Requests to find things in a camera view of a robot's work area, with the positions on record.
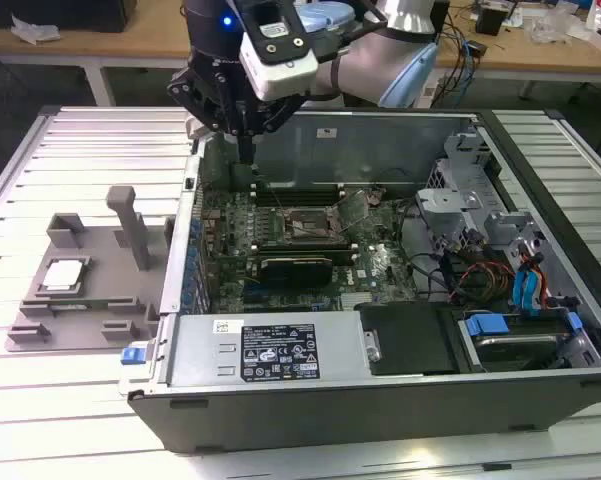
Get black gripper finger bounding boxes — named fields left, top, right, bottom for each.
left=244, top=93, right=307, bottom=166
left=166, top=67, right=247, bottom=166

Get metal socket cover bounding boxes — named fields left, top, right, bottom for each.
left=329, top=191, right=372, bottom=234

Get silver CPU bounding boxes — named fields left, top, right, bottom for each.
left=39, top=258, right=89, bottom=294

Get CPU socket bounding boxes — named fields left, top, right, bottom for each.
left=274, top=203, right=344, bottom=244

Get RAM slot white clips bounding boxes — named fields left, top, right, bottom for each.
left=249, top=182, right=345, bottom=191
left=249, top=191, right=345, bottom=201
left=251, top=242, right=357, bottom=251

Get long wooden desk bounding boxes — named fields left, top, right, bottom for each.
left=0, top=0, right=601, bottom=109

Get black graphics card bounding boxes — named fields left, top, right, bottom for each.
left=257, top=255, right=334, bottom=290

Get large black box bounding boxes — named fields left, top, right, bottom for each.
left=0, top=0, right=139, bottom=31

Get white crumpled paper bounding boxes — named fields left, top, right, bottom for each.
left=9, top=13, right=61, bottom=46

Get green motherboard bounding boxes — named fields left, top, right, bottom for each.
left=194, top=184, right=421, bottom=314

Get black computer tower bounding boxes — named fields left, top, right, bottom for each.
left=429, top=0, right=452, bottom=51

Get silver chipset heatsink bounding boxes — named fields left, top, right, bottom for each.
left=339, top=291, right=379, bottom=310

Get grey parts rack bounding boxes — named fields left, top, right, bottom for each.
left=4, top=184, right=176, bottom=354

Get grey power supply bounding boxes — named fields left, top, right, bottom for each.
left=167, top=312, right=371, bottom=389

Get black plastic shroud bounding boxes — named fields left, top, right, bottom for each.
left=357, top=302, right=461, bottom=376

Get clear plastic bag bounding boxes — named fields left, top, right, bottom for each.
left=527, top=7, right=589, bottom=44

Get black PC case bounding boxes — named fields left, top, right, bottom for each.
left=117, top=103, right=601, bottom=454

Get hard disk blue carrier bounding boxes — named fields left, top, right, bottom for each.
left=459, top=312, right=589, bottom=374

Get grey case release handle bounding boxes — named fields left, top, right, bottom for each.
left=184, top=115, right=214, bottom=141

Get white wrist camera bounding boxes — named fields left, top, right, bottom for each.
left=238, top=0, right=320, bottom=102

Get blue cable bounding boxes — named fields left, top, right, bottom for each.
left=457, top=24, right=476, bottom=109

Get silver metal bracket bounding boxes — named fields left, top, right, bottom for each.
left=483, top=209, right=546, bottom=251

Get yellow red wire bundle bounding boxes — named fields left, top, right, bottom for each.
left=449, top=249, right=516, bottom=301

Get blue flat wire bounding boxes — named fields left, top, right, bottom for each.
left=522, top=252, right=544, bottom=316
left=512, top=272, right=531, bottom=315

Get red flat wire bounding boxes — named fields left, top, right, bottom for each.
left=538, top=259, right=551, bottom=307

